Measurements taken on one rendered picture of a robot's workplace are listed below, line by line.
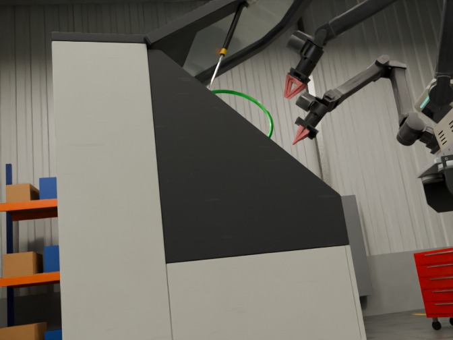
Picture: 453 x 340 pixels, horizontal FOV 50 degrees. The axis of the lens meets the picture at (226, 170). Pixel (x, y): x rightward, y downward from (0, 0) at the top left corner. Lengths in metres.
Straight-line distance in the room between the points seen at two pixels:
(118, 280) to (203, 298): 0.24
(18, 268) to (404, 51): 8.04
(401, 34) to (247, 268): 9.63
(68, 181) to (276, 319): 0.70
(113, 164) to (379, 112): 8.70
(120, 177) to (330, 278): 0.70
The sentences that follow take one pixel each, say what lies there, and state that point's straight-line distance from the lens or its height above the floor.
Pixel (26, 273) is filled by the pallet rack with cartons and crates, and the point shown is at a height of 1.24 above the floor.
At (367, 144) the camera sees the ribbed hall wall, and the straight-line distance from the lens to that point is 9.51.
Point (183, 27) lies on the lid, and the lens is 1.62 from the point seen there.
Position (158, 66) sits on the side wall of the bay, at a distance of 1.56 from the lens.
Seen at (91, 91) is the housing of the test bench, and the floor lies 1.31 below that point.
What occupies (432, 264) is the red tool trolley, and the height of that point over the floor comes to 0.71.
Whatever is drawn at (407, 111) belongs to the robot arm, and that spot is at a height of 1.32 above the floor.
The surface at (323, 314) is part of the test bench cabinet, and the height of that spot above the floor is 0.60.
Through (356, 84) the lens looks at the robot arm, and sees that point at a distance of 2.19.
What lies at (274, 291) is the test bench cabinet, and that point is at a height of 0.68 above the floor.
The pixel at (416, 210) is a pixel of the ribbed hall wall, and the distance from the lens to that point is 9.61.
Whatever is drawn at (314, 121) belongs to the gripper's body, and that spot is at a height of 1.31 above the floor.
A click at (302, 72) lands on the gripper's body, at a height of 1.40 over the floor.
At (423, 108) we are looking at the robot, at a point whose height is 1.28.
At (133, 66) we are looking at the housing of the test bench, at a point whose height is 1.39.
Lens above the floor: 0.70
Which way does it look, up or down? 14 degrees up
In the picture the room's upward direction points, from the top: 7 degrees counter-clockwise
